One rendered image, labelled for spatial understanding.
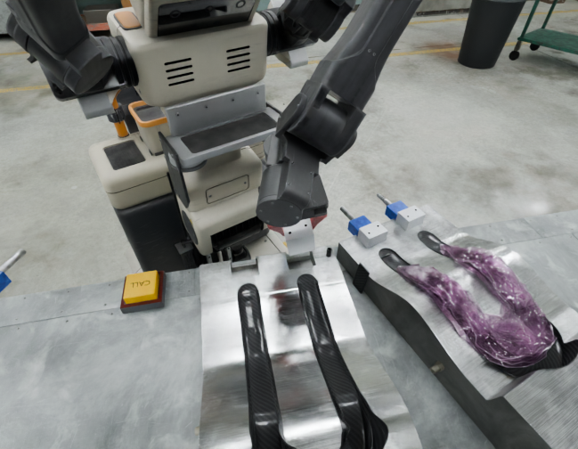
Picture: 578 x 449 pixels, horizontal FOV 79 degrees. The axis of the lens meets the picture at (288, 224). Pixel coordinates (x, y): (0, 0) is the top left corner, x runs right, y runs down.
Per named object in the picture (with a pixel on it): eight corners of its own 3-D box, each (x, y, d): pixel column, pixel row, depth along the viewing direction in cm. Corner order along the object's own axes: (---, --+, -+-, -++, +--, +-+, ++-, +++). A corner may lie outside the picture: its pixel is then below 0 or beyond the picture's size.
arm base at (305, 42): (304, 5, 79) (258, 13, 75) (322, -15, 72) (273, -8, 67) (316, 44, 81) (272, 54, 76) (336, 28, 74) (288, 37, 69)
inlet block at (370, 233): (331, 219, 84) (334, 202, 80) (348, 213, 86) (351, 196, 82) (365, 256, 76) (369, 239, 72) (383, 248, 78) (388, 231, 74)
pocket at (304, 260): (284, 264, 71) (284, 251, 69) (309, 259, 72) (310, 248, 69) (289, 281, 68) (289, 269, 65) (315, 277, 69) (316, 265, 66)
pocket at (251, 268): (232, 272, 70) (229, 260, 67) (257, 267, 70) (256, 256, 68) (233, 290, 66) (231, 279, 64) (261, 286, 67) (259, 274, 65)
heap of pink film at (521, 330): (386, 272, 69) (394, 245, 63) (451, 240, 75) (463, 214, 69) (499, 392, 53) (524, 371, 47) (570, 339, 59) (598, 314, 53)
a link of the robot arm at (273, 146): (306, 122, 46) (264, 124, 47) (303, 160, 42) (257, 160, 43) (309, 159, 52) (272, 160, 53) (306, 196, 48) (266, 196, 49)
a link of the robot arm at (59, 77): (109, 61, 57) (79, 33, 55) (107, 33, 48) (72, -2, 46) (65, 98, 55) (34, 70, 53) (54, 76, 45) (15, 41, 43)
